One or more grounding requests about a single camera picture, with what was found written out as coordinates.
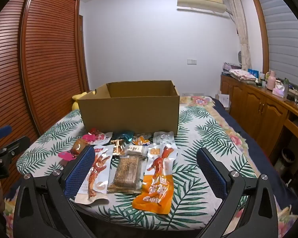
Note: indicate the blue box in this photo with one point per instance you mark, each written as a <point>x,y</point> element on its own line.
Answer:
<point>253,73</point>

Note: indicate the cream patterned curtain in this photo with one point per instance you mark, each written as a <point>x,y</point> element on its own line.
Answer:
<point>241,29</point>

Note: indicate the brown slatted wooden wardrobe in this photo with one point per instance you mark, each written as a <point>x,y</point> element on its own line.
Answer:
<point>39,67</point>

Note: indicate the yellow plush toy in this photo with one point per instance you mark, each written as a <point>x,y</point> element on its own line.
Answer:
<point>78,99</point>

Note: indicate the gold foil snack packet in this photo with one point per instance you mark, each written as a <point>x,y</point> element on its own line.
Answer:
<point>118,148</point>

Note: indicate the white paper box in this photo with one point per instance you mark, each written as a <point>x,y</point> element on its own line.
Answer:
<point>223,101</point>

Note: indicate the wooden desk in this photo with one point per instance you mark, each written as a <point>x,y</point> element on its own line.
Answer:
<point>260,114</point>

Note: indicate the pink thermos jug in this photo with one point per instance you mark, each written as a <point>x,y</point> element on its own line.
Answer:
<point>270,79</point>

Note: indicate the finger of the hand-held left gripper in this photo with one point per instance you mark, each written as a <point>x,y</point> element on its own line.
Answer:
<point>16,144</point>
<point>1,132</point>

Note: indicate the small orange and white packet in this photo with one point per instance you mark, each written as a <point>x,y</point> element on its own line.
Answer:
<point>141,140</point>

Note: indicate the blue foil snack packet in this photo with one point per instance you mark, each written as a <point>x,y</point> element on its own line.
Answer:
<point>123,135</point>

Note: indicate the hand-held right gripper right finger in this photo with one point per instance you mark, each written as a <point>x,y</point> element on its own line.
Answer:
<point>211,173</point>

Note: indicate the white translucent snack packet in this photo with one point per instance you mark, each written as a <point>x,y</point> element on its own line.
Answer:
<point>164,137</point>

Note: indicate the brown cardboard box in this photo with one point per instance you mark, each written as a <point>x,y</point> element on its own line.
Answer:
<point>129,109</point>

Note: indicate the small clear cake packet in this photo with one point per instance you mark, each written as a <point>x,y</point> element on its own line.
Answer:
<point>136,150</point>

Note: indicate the grey window blind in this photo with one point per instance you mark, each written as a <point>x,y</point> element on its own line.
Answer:
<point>285,34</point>

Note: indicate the pink tissue box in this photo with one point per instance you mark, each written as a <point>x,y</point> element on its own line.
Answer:
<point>279,90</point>

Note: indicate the green bottle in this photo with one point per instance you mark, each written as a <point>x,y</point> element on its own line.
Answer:
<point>286,82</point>

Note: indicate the white wall switch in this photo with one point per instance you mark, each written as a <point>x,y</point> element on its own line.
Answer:
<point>191,61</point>

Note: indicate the orange chicken foot packet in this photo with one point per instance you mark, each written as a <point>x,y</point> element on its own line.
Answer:
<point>159,181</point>

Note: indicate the folded floral cloth stack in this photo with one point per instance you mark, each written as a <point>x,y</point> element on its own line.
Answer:
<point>241,75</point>

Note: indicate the brown bar in clear wrapper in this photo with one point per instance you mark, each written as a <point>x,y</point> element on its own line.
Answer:
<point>126,173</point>

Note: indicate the pink wrapped candy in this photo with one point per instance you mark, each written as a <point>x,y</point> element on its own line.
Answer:
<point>75,146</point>

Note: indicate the white chicken foot packet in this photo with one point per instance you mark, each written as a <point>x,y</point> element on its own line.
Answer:
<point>96,176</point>

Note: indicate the red and white snack packet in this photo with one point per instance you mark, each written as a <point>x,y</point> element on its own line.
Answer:
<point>101,136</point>

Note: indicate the floral bed quilt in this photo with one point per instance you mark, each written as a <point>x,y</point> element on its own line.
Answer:
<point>228,124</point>

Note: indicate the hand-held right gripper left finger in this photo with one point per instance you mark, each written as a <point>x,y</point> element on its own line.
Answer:
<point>79,172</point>

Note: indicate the dark waste bin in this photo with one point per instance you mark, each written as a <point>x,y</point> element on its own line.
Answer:
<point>285,158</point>

